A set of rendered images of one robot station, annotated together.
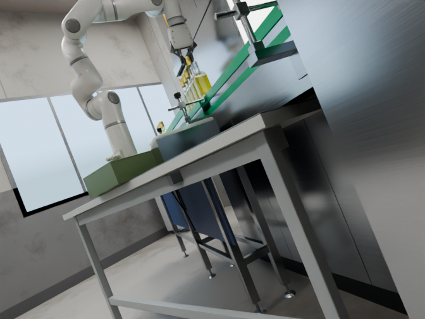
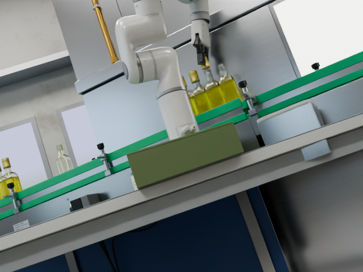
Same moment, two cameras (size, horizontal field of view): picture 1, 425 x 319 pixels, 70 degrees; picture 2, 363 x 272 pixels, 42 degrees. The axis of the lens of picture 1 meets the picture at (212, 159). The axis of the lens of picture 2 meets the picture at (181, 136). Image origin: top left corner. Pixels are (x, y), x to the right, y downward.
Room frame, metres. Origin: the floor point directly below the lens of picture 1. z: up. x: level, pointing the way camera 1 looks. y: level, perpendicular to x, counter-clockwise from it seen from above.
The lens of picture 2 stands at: (0.46, 1.45, 0.64)
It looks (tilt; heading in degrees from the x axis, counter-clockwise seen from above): 9 degrees up; 308
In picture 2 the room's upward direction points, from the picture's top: 19 degrees counter-clockwise
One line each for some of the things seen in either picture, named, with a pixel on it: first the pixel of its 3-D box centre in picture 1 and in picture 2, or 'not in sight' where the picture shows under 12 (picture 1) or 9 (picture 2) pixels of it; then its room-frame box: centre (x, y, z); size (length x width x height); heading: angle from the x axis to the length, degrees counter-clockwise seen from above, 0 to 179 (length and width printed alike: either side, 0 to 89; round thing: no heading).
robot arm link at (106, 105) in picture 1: (107, 110); (161, 73); (1.32, 0.34, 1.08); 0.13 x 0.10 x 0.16; 56
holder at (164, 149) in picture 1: (192, 142); (294, 128); (1.11, 0.04, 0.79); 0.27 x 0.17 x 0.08; 109
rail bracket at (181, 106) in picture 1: (187, 106); (249, 99); (1.24, 0.01, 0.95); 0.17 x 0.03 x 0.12; 109
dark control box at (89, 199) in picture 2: not in sight; (86, 207); (1.89, 0.30, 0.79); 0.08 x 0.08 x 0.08; 19
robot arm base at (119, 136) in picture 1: (119, 143); (180, 118); (1.30, 0.34, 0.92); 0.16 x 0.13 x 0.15; 144
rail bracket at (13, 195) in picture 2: not in sight; (10, 198); (2.23, 0.39, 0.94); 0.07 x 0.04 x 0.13; 109
